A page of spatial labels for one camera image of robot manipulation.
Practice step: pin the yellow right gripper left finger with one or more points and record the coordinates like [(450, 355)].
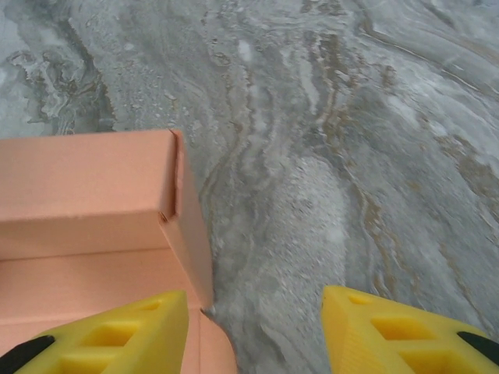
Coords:
[(128, 343)]

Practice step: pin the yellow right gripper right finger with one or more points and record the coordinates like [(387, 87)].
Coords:
[(390, 343)]

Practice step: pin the orange paper box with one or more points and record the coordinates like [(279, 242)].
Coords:
[(78, 175)]

